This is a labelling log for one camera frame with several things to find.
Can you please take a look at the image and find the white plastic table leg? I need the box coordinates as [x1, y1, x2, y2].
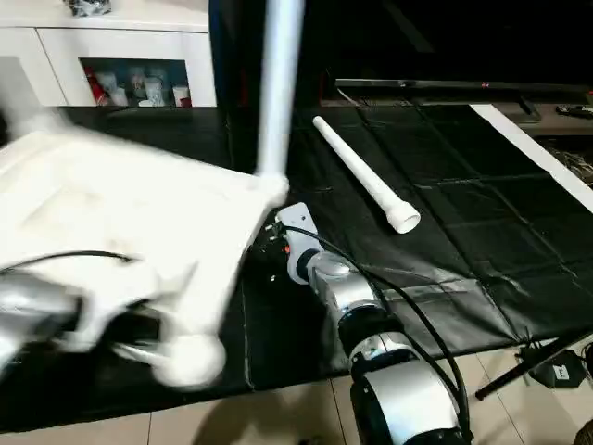
[312, 116, 422, 235]
[254, 0, 307, 184]
[0, 56, 40, 133]

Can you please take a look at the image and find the white plastic table top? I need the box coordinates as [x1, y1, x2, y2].
[0, 116, 290, 388]

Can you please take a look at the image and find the black work mat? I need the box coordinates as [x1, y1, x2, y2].
[0, 100, 593, 432]

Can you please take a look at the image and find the small white jar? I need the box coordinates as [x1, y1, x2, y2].
[142, 78, 166, 106]

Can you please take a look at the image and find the long black bar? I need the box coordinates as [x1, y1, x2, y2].
[334, 79, 593, 95]

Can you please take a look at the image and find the small red bottle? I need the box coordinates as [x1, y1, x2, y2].
[86, 72, 107, 107]

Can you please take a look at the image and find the white glass-door cabinet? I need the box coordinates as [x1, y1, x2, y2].
[0, 0, 217, 108]

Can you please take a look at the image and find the large black cabinet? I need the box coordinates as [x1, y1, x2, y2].
[211, 0, 593, 103]

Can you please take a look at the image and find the white board strip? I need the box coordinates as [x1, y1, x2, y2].
[471, 104, 593, 212]

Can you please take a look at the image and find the small grey metal object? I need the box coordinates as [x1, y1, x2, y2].
[65, 0, 112, 18]

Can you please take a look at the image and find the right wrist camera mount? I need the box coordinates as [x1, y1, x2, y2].
[275, 204, 320, 286]

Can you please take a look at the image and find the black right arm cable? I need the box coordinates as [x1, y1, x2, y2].
[283, 225, 473, 437]

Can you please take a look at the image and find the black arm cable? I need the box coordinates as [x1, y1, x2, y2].
[283, 225, 473, 437]
[0, 250, 132, 275]

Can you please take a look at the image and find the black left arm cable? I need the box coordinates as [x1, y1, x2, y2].
[0, 250, 132, 275]

